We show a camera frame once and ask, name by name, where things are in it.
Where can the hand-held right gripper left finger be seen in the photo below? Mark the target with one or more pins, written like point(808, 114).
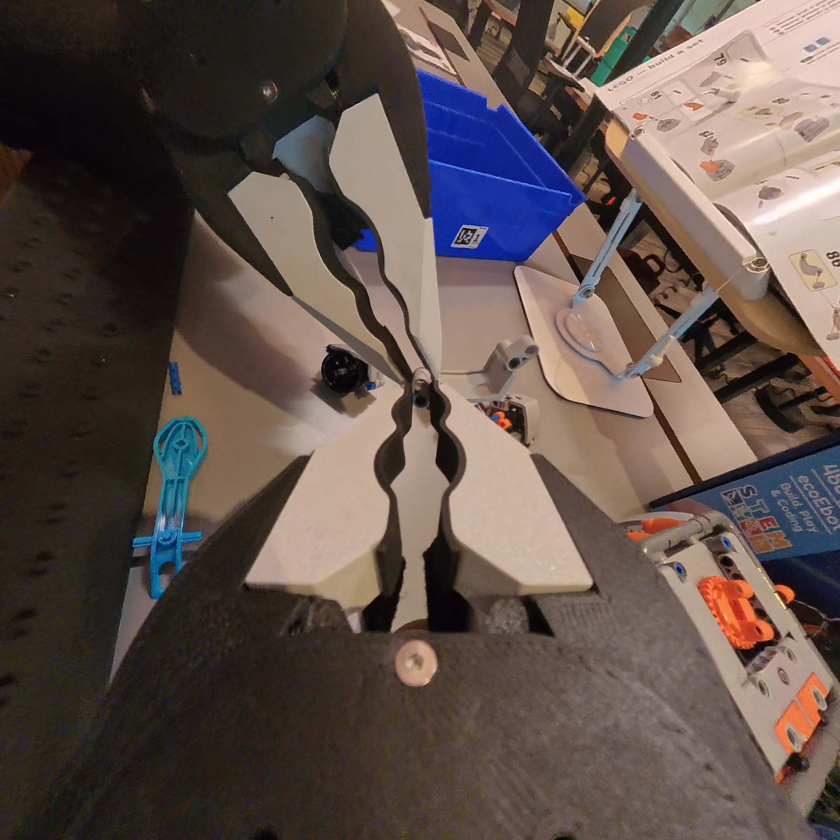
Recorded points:
point(328, 512)

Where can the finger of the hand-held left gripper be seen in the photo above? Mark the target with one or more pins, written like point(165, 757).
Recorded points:
point(387, 197)
point(289, 243)

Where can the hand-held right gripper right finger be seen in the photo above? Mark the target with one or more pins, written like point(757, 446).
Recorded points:
point(505, 512)

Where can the grey axle connector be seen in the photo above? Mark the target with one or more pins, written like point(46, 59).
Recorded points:
point(512, 352)

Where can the person's left forearm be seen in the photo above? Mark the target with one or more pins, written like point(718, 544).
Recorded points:
point(66, 66)

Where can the white printed tag sticker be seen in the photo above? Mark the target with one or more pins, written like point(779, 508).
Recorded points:
point(469, 238)

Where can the small grey orange brick assembly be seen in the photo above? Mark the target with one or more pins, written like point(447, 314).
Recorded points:
point(505, 418)

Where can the blue storage bin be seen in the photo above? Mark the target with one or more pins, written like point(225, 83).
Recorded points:
point(499, 171)

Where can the light blue paddle piece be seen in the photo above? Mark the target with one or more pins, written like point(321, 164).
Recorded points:
point(171, 505)

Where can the blue connector pin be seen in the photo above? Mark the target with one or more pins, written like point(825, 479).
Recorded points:
point(173, 378)

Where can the large grey tracked brick vehicle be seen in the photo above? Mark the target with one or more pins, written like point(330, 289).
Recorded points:
point(748, 617)

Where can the black dimpled foam mat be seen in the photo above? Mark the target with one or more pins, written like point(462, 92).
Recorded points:
point(66, 460)

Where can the blue cardboard box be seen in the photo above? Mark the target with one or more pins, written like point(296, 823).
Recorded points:
point(775, 499)

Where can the white stand platform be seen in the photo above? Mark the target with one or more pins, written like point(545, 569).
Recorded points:
point(683, 210)

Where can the instruction booklet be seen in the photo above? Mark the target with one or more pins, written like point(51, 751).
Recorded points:
point(775, 105)

